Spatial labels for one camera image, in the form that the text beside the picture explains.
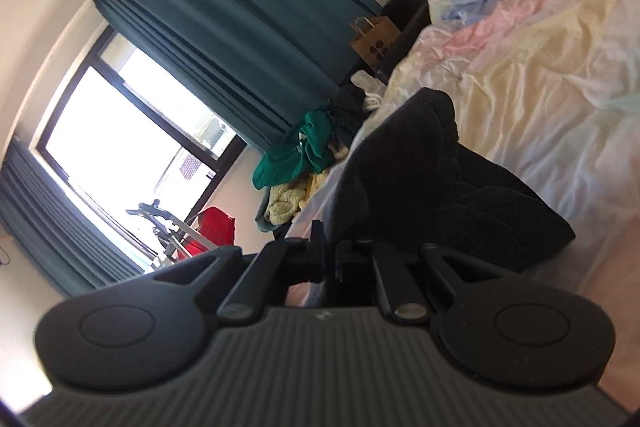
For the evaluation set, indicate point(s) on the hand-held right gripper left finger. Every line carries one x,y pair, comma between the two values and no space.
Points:
305,263

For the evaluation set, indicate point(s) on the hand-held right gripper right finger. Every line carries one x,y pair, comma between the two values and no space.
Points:
355,264

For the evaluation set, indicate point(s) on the dark clothes pile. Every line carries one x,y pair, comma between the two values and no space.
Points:
347,109

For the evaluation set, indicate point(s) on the pastel rainbow duvet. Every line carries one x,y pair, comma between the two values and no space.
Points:
550,57

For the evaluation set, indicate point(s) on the green garment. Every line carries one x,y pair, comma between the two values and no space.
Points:
295,152

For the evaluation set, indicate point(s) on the white cloth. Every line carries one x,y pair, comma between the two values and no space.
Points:
370,89

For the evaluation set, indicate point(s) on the garment steamer stand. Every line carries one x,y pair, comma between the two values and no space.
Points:
165,232

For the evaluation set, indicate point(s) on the pale yellow knit garment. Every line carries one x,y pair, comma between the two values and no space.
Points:
285,204

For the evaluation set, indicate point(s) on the teal curtain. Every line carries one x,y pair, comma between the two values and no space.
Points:
240,22
55,227

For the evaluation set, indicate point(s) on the black framed window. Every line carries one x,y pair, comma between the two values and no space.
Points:
125,142

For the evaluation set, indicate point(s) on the red bag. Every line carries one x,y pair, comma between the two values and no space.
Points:
212,232

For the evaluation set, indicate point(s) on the black armchair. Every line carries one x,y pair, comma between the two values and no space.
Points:
407,7

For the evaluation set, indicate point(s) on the brown paper bag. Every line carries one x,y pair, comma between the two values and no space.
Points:
374,41

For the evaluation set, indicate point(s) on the black pants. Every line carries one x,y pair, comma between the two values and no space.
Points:
425,167

